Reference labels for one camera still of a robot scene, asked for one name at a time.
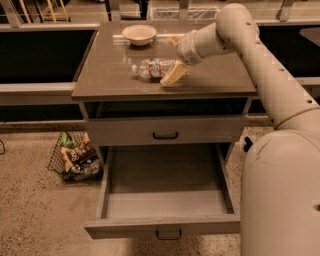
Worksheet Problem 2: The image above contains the grey cabinet with counter top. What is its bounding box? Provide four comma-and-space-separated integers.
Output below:
72, 21, 256, 159

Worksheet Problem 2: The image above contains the white ceramic bowl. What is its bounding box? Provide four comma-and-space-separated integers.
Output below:
122, 25, 157, 46

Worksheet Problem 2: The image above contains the black wheeled stand base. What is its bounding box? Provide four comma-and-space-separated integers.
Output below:
243, 136, 253, 152

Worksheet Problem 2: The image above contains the closed grey upper drawer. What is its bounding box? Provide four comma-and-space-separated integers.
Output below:
85, 116, 246, 146

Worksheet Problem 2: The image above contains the clear plastic water bottle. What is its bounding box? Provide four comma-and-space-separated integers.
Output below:
131, 58, 176, 79

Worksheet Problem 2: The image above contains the wire basket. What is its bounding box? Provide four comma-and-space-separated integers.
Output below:
48, 131, 103, 182

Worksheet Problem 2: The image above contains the open grey middle drawer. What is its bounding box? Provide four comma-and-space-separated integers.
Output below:
85, 144, 240, 240

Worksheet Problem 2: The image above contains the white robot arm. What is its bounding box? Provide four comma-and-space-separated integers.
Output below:
161, 3, 320, 256

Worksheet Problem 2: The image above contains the grey metal railing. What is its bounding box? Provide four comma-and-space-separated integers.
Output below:
0, 0, 320, 107

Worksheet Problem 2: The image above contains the brown snack bag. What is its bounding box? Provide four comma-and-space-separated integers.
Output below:
61, 133, 96, 172

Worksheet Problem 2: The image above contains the clear plastic bin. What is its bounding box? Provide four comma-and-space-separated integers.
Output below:
147, 6, 220, 20

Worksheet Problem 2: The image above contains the yellow wooden chair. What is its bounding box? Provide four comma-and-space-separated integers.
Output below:
17, 0, 71, 24

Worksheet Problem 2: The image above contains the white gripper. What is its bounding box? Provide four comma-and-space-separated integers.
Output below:
160, 30, 202, 86

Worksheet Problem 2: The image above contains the green snack bag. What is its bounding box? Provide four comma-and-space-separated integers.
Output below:
59, 131, 75, 149

